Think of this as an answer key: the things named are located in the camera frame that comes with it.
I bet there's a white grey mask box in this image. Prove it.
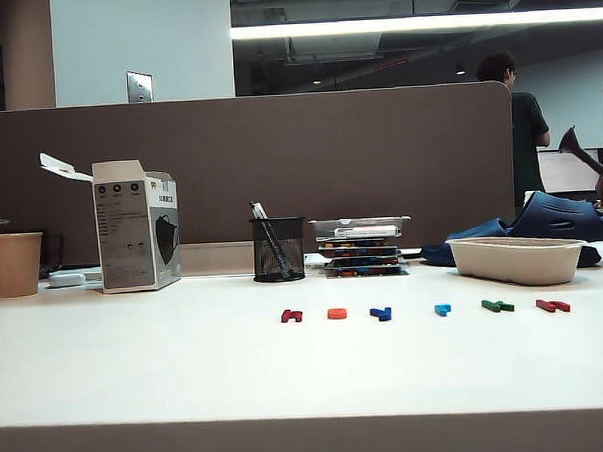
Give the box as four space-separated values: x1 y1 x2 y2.
38 145 183 297

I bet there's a white oval pulp tray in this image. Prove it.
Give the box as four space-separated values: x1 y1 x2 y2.
445 232 590 290

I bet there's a black white pen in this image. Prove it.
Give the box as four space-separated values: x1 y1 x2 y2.
248 199 291 279

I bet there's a blue fabric bag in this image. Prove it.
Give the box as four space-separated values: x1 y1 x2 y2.
418 187 603 275

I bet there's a brown paper cup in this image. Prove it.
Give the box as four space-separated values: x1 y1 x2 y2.
0 230 46 299

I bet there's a small white case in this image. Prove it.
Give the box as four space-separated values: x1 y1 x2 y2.
46 268 89 289

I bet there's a flat magnet set box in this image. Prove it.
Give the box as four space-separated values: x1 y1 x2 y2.
320 245 403 260
317 235 403 251
325 263 410 280
325 253 409 270

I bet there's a ceiling light strip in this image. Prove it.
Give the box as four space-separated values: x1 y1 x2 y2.
230 6 603 41

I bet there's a black mesh pen holder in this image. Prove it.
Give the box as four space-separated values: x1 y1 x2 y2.
248 215 309 284

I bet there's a red letter n magnet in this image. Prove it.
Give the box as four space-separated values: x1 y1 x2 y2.
535 296 573 316

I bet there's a brown desk partition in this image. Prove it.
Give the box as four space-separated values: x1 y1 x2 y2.
0 80 520 270

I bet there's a silver wall plate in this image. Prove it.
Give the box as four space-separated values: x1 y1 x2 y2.
126 69 155 104

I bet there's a person in green shirt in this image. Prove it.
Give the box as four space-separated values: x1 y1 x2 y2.
475 49 555 214

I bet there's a white computer monitor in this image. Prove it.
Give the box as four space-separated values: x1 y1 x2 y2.
536 147 603 196

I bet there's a green letter k magnet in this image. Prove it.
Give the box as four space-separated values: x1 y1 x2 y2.
480 298 516 314

